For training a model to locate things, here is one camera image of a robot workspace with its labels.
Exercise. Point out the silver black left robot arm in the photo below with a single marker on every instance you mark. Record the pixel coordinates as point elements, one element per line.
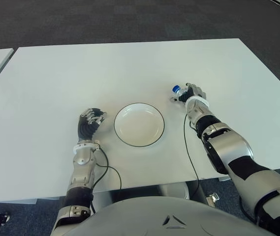
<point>82,167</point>

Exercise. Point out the black table leg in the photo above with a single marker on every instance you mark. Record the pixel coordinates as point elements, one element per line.
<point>198,190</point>

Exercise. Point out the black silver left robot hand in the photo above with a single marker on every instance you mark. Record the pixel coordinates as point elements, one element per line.
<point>86,127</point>

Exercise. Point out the white plate with black rim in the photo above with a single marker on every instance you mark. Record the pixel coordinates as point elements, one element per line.
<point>139,125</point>

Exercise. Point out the white table support bar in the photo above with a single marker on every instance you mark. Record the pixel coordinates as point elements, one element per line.
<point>224,178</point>

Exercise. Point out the clear blue-capped water bottle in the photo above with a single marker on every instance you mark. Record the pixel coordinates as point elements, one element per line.
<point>177,89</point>

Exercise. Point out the white round pedestal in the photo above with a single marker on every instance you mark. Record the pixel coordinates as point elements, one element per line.
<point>174,190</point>

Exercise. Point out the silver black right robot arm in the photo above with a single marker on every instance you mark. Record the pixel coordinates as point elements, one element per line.
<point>230,150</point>

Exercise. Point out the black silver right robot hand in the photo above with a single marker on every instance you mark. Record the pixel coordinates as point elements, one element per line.
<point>194,91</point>

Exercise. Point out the grey robot torso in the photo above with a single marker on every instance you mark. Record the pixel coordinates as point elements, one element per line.
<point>154,218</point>

